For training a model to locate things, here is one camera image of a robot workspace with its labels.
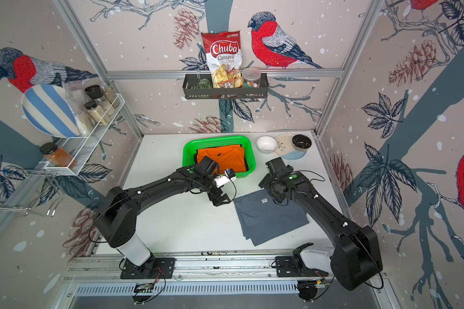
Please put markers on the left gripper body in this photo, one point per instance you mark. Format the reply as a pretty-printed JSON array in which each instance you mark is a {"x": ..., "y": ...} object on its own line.
[{"x": 216, "y": 182}]

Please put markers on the orange t-shirt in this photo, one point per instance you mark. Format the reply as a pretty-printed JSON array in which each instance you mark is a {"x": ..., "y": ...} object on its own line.
[{"x": 226, "y": 156}]

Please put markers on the black t-shirt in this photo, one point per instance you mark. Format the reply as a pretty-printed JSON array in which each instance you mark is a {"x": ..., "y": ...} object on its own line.
[{"x": 196, "y": 157}]

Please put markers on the grey t-shirt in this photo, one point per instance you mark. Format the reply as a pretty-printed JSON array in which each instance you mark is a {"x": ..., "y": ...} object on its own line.
[{"x": 263, "y": 219}]

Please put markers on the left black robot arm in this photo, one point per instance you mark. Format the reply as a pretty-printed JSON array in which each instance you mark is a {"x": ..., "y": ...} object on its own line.
[{"x": 116, "y": 219}]

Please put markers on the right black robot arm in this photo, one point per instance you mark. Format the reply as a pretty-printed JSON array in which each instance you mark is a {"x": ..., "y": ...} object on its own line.
[{"x": 356, "y": 257}]

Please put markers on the green plastic basket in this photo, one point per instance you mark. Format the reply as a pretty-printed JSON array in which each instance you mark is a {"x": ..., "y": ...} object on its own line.
[{"x": 229, "y": 152}]

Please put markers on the white small bowl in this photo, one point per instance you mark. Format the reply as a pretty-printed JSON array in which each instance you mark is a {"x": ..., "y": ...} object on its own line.
[{"x": 266, "y": 144}]

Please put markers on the beige and blue plate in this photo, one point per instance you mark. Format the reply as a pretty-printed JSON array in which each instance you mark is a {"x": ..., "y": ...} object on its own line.
[{"x": 286, "y": 149}]

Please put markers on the black bowl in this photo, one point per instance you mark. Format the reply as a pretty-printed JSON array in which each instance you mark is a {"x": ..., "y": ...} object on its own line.
[{"x": 301, "y": 142}]

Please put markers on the green glass object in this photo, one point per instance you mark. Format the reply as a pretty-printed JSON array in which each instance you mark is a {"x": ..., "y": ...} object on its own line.
[{"x": 204, "y": 84}]

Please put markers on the clear plastic jar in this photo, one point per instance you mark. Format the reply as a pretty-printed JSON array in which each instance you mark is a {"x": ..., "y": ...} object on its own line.
[{"x": 251, "y": 77}]

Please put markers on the red cassava chips bag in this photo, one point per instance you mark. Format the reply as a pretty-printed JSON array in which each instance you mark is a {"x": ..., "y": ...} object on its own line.
[{"x": 224, "y": 58}]

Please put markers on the black lid spice jar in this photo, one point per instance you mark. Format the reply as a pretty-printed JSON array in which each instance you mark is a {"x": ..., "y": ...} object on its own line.
[
  {"x": 97, "y": 113},
  {"x": 95, "y": 92}
]

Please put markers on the orange spice jar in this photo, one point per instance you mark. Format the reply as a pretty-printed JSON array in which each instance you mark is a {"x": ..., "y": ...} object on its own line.
[{"x": 57, "y": 156}]

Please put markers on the blue striped plate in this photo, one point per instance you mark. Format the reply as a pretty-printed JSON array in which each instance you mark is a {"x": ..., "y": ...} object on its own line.
[{"x": 46, "y": 108}]

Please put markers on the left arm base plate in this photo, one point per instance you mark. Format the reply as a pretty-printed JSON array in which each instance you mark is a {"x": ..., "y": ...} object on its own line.
[{"x": 152, "y": 269}]

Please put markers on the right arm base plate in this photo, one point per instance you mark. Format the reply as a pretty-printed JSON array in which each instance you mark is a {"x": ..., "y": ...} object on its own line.
[{"x": 294, "y": 267}]

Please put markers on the black wall shelf basket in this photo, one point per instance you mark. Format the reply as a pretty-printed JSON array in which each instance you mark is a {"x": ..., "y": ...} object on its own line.
[{"x": 191, "y": 91}]

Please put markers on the white wire wall rack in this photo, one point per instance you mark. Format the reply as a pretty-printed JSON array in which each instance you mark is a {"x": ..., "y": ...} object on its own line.
[{"x": 81, "y": 148}]

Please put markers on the chrome wire hook rack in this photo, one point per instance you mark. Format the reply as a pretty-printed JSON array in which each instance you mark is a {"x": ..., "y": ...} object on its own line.
[{"x": 30, "y": 192}]

